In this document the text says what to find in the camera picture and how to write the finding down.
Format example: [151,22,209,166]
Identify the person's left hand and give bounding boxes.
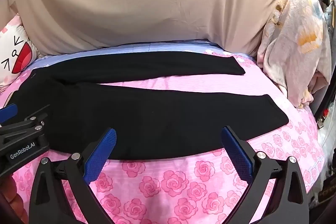
[0,177,28,216]

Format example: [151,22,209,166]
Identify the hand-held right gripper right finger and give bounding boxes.
[221,126,310,224]

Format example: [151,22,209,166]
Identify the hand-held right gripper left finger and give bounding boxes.
[28,128,117,224]

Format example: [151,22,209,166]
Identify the pink rose bed sheet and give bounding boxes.
[0,40,327,224]

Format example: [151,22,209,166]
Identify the pale floral blanket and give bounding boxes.
[256,0,332,109]

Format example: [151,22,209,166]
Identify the white cartoon face pillow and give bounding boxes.
[0,14,40,88]

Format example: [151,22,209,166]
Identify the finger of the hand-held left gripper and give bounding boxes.
[0,104,18,125]
[0,105,51,143]

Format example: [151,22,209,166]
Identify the black pants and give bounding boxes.
[5,52,289,160]

